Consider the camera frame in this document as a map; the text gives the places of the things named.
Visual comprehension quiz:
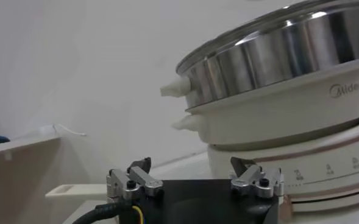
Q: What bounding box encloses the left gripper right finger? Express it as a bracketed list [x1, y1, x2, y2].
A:
[229, 156, 285, 199]

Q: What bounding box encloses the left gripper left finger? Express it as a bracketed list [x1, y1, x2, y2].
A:
[105, 156, 165, 202]

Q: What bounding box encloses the stainless steel steamer basket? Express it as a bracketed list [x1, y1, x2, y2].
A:
[160, 0, 359, 110]

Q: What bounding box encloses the white electric cooker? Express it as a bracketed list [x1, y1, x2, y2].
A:
[171, 55, 359, 214]

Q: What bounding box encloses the white side table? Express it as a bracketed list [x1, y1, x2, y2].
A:
[0, 133, 62, 224]

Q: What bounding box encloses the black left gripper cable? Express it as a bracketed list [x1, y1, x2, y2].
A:
[71, 199, 132, 224]

